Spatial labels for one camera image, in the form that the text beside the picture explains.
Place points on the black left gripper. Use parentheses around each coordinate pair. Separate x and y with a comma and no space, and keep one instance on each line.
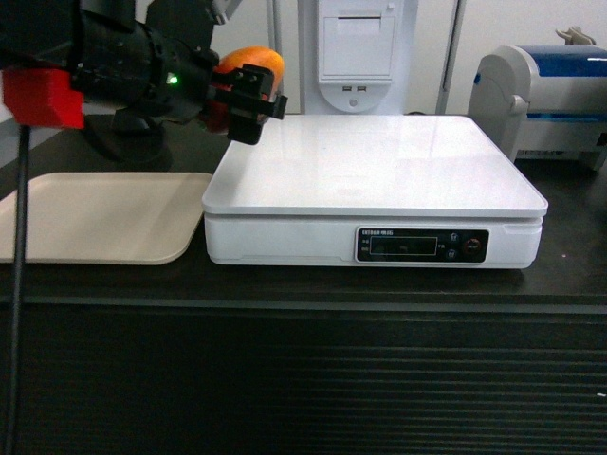
(163,69)

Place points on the dark red mango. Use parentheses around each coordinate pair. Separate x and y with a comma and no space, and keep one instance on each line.
(259,55)

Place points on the white checkout scale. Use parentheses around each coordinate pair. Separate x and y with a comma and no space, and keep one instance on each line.
(391,191)

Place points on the white POS terminal stand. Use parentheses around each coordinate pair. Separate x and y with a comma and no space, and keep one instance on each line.
(366,57)

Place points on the black barcode scanner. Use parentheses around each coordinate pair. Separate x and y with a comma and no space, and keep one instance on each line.
(128,123)

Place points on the beige plastic tray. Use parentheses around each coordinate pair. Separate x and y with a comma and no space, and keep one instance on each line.
(113,218)

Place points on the grey blue label printer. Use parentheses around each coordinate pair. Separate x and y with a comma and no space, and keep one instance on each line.
(544,101)

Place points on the red wrist camera mount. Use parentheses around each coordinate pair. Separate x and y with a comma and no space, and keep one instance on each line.
(43,97)

